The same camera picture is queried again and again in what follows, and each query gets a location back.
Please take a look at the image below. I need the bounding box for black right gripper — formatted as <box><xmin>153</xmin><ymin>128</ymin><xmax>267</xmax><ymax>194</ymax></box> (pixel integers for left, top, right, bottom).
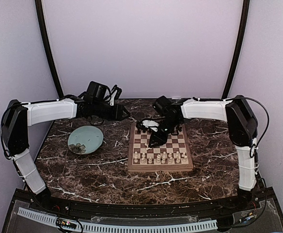
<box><xmin>148</xmin><ymin>116</ymin><xmax>181</xmax><ymax>148</ymax></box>

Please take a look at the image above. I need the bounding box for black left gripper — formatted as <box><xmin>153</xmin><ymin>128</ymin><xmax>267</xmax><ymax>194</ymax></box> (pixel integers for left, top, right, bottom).
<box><xmin>93</xmin><ymin>100</ymin><xmax>130</xmax><ymax>121</ymax></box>

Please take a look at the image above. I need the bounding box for white chess bishop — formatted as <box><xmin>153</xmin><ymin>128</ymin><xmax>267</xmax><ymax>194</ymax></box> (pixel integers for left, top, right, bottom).
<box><xmin>161</xmin><ymin>154</ymin><xmax>167</xmax><ymax>164</ymax></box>
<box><xmin>168</xmin><ymin>157</ymin><xmax>174</xmax><ymax>164</ymax></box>

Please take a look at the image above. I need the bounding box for white chess king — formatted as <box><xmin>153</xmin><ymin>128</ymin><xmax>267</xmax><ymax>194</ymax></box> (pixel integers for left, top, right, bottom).
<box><xmin>155</xmin><ymin>154</ymin><xmax>161</xmax><ymax>164</ymax></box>

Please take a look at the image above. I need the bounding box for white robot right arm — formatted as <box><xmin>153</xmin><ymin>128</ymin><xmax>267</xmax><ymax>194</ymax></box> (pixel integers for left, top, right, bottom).
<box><xmin>141</xmin><ymin>95</ymin><xmax>258</xmax><ymax>191</ymax></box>

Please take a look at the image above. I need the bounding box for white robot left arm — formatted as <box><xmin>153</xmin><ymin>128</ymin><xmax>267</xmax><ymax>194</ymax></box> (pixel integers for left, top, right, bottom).
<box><xmin>0</xmin><ymin>95</ymin><xmax>130</xmax><ymax>212</ymax></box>

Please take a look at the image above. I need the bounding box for wooden chess board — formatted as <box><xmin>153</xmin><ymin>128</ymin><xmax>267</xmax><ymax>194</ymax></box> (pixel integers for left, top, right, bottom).
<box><xmin>128</xmin><ymin>123</ymin><xmax>193</xmax><ymax>172</ymax></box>

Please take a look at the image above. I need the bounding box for teal ceramic flower plate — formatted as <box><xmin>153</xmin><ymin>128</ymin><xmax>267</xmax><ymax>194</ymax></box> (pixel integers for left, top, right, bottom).
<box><xmin>67</xmin><ymin>126</ymin><xmax>104</xmax><ymax>155</ymax></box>

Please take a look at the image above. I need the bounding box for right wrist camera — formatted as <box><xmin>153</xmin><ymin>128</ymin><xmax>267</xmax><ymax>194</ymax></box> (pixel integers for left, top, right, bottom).
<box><xmin>136</xmin><ymin>119</ymin><xmax>159</xmax><ymax>132</ymax></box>

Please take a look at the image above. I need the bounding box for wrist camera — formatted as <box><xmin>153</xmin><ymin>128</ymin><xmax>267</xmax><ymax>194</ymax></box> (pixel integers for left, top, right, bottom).
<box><xmin>136</xmin><ymin>119</ymin><xmax>159</xmax><ymax>132</ymax></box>
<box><xmin>108</xmin><ymin>85</ymin><xmax>122</xmax><ymax>106</ymax></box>

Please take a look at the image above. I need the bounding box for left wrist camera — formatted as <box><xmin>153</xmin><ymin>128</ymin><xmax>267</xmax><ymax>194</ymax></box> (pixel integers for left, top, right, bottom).
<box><xmin>108</xmin><ymin>85</ymin><xmax>122</xmax><ymax>106</ymax></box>

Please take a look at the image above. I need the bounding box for white cable duct strip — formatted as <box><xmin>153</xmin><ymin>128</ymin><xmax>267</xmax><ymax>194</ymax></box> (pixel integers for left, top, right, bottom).
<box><xmin>17</xmin><ymin>207</ymin><xmax>218</xmax><ymax>233</ymax></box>

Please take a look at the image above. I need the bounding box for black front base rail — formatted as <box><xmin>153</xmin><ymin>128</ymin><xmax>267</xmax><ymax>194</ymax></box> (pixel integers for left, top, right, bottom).
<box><xmin>10</xmin><ymin>188</ymin><xmax>278</xmax><ymax>223</ymax></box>

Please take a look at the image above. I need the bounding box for black left frame post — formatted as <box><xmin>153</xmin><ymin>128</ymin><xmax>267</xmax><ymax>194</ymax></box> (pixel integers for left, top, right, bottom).
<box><xmin>34</xmin><ymin>0</ymin><xmax>64</xmax><ymax>98</ymax></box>

